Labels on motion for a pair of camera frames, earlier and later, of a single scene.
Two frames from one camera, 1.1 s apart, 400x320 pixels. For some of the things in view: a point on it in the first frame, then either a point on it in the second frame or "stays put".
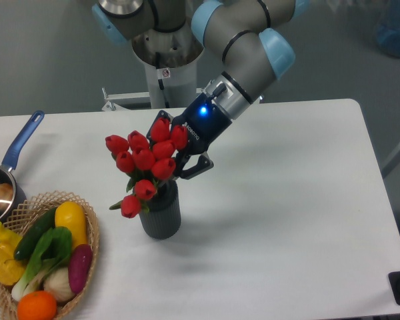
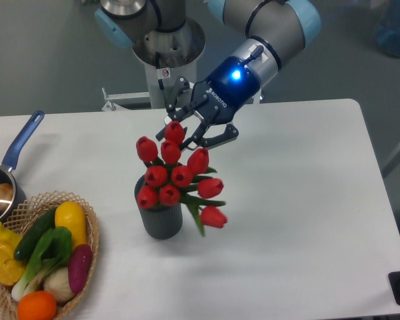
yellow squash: [71, 215] stays put
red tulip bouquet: [151, 161] to [181, 175]
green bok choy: [55, 249] stays put
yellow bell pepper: [1, 258] stays put
